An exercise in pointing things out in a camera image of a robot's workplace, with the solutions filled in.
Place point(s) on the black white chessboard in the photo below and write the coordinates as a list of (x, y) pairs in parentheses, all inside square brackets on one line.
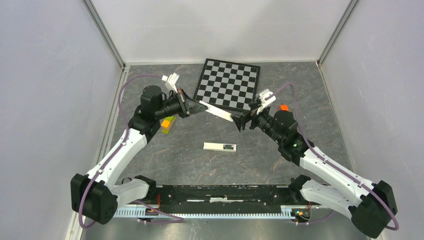
[(227, 85)]

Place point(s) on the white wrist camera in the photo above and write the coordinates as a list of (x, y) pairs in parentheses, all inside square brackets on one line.
[(266, 98), (170, 81)]

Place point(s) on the white remote back cover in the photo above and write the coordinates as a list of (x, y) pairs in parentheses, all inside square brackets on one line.
[(217, 111)]

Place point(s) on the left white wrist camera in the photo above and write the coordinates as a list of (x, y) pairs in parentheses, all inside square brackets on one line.
[(170, 81)]

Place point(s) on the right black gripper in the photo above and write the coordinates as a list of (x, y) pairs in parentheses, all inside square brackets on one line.
[(241, 120)]

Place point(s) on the yellow green lego stack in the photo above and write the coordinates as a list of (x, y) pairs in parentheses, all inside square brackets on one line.
[(167, 124)]

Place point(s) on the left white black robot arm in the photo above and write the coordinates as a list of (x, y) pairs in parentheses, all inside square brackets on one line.
[(95, 195)]

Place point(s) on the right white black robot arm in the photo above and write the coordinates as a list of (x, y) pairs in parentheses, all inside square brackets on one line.
[(370, 206)]

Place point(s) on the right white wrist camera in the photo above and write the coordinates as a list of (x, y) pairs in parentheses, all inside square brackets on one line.
[(266, 98)]

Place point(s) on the white rectangular bar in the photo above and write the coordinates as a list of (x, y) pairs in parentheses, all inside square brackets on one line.
[(222, 147)]

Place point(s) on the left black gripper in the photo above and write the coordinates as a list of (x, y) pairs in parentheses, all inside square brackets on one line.
[(188, 106)]

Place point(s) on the orange tape roll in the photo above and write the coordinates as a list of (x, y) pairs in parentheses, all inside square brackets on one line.
[(284, 107)]

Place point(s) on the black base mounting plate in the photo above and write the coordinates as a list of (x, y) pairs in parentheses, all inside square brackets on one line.
[(223, 199)]

